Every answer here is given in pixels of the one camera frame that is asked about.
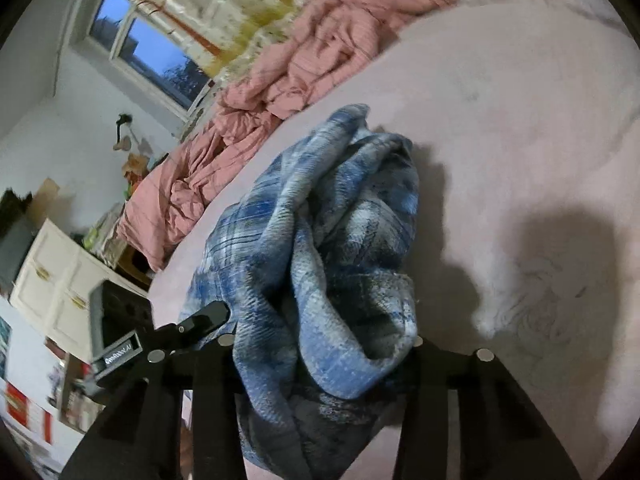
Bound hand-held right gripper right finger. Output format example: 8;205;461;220
392;335;583;480

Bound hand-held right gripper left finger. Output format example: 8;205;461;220
60;332;246;480

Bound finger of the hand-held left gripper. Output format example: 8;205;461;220
177;301;232;348

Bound blue plaid shirt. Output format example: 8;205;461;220
184;104;421;480

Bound wooden nightstand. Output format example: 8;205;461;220
117;247;153;286

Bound white cabinet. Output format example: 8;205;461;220
9;217;151;348

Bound dark object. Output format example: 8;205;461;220
0;187;38;296

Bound brown paper box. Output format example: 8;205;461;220
122;152;153;196

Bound pink checked quilt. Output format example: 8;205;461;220
117;0;458;271

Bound tree print curtain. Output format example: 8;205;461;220
95;0;361;81

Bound wall lamp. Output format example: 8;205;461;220
111;114;138;153

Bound white frame window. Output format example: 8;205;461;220
70;0;216;121

